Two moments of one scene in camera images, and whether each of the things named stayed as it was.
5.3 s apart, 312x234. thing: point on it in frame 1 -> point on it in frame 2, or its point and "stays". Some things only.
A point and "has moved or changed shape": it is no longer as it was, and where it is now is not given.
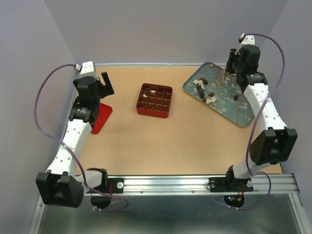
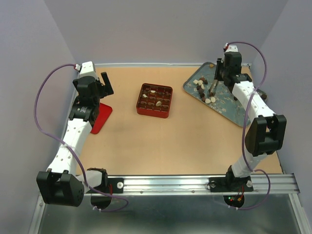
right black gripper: [233, 55] -> [220, 64]
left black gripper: [104, 93] stays
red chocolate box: [154, 100] stays
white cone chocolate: [200, 82] stays
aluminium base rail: [278, 184] stays
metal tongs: [220, 80] has moved or changed shape
